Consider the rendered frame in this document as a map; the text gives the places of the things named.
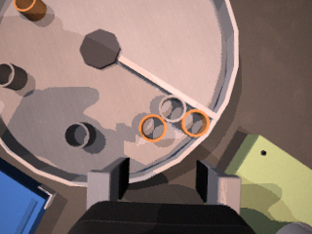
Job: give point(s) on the blue crate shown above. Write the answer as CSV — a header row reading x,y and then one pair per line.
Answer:
x,y
18,211

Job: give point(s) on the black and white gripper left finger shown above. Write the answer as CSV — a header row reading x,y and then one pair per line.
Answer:
x,y
110,183

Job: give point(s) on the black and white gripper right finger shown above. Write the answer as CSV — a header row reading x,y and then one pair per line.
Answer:
x,y
215,187

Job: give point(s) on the grey metal bushing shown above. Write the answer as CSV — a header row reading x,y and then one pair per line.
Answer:
x,y
19,77
69,138
181,103

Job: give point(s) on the bronze bushing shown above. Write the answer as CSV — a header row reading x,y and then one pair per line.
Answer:
x,y
34,10
205,120
141,127

